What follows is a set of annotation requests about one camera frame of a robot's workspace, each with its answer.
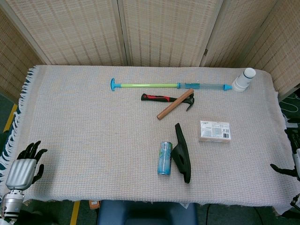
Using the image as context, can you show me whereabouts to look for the black red claw hammer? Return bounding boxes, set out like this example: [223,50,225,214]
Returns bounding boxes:
[141,92,195,112]

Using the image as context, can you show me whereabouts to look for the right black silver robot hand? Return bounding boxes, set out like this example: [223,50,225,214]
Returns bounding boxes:
[270,148,300,181]

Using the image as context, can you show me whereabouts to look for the blue green water pump toy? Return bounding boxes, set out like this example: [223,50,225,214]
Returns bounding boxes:
[110,78,233,92]

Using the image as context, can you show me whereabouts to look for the blue padded seat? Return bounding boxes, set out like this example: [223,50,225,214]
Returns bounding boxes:
[97,200,198,225]

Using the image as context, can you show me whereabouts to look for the brown wooden stick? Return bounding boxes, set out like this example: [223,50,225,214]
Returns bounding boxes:
[157,88,195,121]

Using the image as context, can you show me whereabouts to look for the woven beige tablecloth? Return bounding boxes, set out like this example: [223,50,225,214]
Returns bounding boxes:
[0,64,295,215]

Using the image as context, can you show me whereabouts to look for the stack of white paper cups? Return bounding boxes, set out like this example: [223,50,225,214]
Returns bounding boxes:
[232,67,256,92]

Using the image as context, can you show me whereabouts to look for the light blue drink can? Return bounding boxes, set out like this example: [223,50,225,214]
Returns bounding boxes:
[157,141,173,176]

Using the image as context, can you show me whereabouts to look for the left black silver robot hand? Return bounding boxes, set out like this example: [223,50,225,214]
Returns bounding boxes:
[5,140,48,190]

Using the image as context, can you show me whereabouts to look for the woven folding screen panel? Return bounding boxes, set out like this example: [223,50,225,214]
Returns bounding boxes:
[241,0,300,101]
[0,7,51,96]
[0,0,129,67]
[199,0,281,68]
[117,0,225,68]

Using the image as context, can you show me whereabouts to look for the white tissue pack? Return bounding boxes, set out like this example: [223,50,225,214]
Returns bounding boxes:
[198,120,232,143]

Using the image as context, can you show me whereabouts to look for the black slipper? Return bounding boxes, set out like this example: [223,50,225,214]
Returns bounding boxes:
[170,122,192,184]

